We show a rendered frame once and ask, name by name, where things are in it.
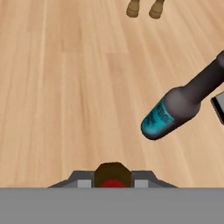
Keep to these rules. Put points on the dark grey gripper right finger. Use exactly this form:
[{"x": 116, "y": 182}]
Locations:
[{"x": 143, "y": 178}]

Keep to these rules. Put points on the olive brown rounded foot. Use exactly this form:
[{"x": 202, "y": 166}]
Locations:
[
  {"x": 133, "y": 8},
  {"x": 157, "y": 10}
]

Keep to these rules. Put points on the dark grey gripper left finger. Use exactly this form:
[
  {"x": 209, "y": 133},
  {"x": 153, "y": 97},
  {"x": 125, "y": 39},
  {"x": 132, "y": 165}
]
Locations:
[{"x": 81, "y": 178}]

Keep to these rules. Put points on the dark bottle with teal label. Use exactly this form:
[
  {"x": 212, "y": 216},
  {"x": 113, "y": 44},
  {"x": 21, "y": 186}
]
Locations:
[{"x": 178, "y": 105}]

